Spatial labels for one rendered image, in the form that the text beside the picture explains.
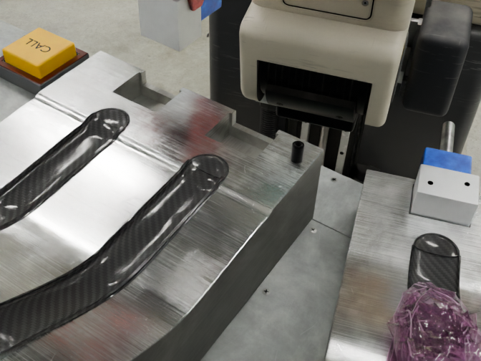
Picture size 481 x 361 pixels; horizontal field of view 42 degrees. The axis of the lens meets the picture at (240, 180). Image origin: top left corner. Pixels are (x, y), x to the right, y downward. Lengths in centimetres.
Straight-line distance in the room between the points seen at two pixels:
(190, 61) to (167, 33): 159
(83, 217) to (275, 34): 46
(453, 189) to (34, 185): 35
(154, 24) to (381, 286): 33
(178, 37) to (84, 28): 182
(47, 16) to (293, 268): 206
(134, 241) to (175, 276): 5
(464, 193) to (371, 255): 10
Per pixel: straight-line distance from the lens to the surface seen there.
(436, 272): 54
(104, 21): 247
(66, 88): 63
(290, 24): 88
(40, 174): 56
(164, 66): 220
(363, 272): 51
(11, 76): 80
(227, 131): 60
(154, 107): 64
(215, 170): 54
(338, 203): 64
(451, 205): 56
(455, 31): 102
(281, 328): 54
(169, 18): 62
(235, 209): 50
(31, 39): 81
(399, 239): 55
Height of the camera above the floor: 126
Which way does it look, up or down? 45 degrees down
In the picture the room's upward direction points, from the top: 2 degrees clockwise
